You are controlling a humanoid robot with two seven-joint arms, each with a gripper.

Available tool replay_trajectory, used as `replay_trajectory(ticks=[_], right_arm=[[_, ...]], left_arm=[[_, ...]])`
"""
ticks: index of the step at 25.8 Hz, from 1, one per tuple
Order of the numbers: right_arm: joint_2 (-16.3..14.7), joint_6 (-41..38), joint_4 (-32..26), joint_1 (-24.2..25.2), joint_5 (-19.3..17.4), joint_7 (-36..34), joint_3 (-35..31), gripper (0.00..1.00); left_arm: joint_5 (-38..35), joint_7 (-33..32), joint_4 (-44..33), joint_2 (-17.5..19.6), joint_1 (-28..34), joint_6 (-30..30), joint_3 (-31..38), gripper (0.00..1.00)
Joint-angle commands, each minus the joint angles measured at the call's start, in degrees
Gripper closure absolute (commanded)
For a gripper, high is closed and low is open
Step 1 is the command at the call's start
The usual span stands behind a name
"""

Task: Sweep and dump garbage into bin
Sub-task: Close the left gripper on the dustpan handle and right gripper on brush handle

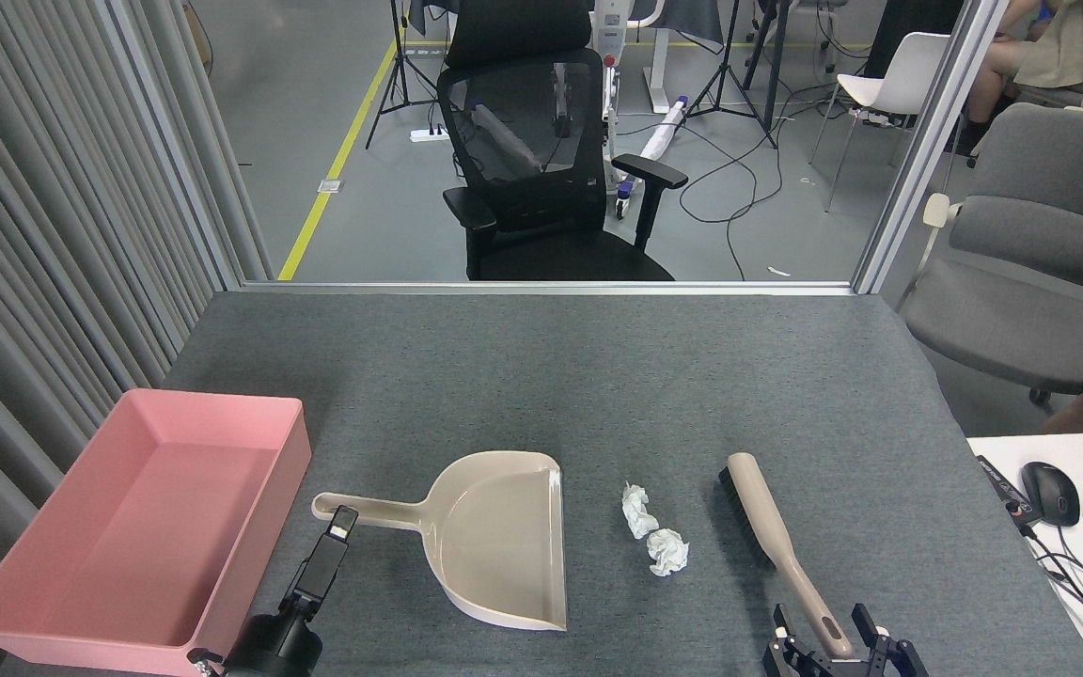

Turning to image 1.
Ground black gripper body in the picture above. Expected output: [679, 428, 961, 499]
[222, 609, 323, 677]

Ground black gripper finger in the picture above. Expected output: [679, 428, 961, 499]
[763, 605, 821, 677]
[848, 603, 930, 677]
[280, 505, 359, 622]

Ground beige hand brush black bristles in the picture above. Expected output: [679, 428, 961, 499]
[717, 452, 855, 661]

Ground white paper ball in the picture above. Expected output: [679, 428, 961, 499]
[621, 482, 660, 541]
[647, 527, 690, 577]

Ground beige plastic dustpan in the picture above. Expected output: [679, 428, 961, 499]
[311, 450, 568, 632]

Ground pink plastic bin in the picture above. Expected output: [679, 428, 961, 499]
[0, 388, 313, 677]

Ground flat black device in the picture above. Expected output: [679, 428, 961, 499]
[975, 455, 1043, 527]

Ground black computer mouse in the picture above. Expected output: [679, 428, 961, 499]
[1020, 461, 1081, 527]

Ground grey padded chair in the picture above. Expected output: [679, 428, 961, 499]
[897, 102, 1083, 407]

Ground black mesh office chair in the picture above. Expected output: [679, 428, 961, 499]
[436, 0, 690, 282]

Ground grey pleated curtain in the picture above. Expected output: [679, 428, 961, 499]
[0, 0, 275, 677]

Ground black tripod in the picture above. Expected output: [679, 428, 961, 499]
[365, 0, 439, 150]
[687, 0, 777, 150]

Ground white rolled tube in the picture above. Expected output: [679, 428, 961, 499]
[640, 94, 690, 163]

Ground white plastic chair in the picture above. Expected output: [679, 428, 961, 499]
[809, 31, 951, 213]

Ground white stand on wheels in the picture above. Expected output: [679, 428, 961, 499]
[589, 0, 685, 222]

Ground seated person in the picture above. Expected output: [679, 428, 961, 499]
[965, 0, 1083, 156]

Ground dark hanging cloth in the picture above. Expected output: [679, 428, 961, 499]
[659, 0, 726, 53]

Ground black desk cables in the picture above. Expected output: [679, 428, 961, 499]
[1021, 522, 1083, 626]

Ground silver table edge rail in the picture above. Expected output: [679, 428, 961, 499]
[239, 279, 857, 297]

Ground black floor cable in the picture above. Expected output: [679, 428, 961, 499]
[617, 71, 848, 281]

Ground silver aluminium post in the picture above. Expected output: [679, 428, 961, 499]
[852, 0, 1012, 294]

